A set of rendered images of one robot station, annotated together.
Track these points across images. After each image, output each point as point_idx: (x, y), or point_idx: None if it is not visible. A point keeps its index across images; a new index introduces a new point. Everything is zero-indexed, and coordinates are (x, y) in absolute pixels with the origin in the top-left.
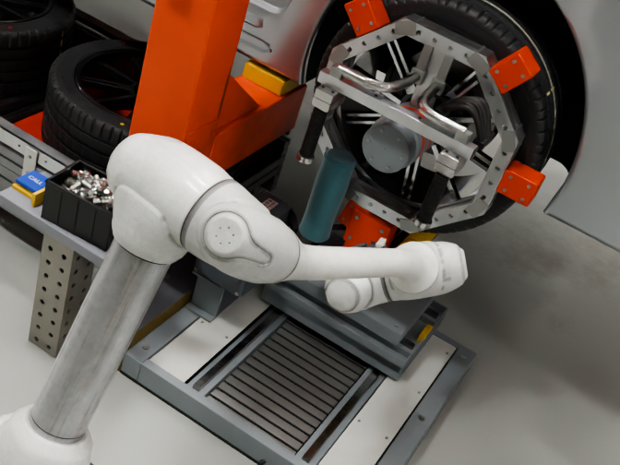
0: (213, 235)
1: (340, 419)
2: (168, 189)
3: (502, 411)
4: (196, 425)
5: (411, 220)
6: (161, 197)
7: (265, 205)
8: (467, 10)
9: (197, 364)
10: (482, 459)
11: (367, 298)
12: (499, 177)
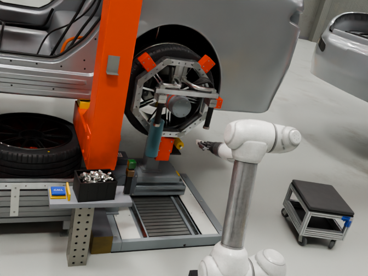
0: (293, 139)
1: (188, 216)
2: (265, 133)
3: (205, 187)
4: (153, 250)
5: (181, 132)
6: (265, 137)
7: (119, 155)
8: (180, 49)
9: (135, 229)
10: (218, 203)
11: None
12: None
